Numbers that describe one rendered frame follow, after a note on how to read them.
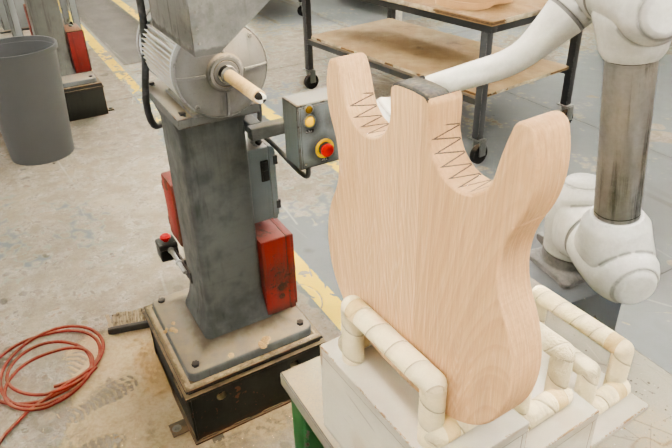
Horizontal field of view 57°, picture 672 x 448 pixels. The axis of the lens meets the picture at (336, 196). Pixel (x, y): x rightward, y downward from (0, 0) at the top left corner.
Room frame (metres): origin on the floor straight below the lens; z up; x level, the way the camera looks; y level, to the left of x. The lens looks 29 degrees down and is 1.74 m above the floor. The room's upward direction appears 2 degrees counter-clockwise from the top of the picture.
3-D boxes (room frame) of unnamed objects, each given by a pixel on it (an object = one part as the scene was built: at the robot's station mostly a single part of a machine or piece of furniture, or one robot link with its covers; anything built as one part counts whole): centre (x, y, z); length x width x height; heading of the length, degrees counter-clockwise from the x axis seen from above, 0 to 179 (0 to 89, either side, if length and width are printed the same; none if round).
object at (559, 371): (0.65, -0.31, 1.07); 0.03 x 0.03 x 0.09
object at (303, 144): (1.74, 0.11, 0.99); 0.24 x 0.21 x 0.26; 29
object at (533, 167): (0.50, -0.17, 1.49); 0.07 x 0.04 x 0.10; 32
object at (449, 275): (0.61, -0.10, 1.33); 0.35 x 0.04 x 0.40; 32
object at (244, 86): (1.42, 0.21, 1.25); 0.18 x 0.03 x 0.03; 29
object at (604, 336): (0.80, -0.40, 1.04); 0.20 x 0.03 x 0.03; 32
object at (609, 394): (0.70, -0.42, 0.96); 0.11 x 0.03 x 0.03; 123
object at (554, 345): (0.72, -0.27, 1.12); 0.20 x 0.03 x 0.03; 32
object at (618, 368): (0.73, -0.45, 0.99); 0.03 x 0.03 x 0.09
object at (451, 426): (0.53, -0.15, 1.12); 0.11 x 0.03 x 0.03; 123
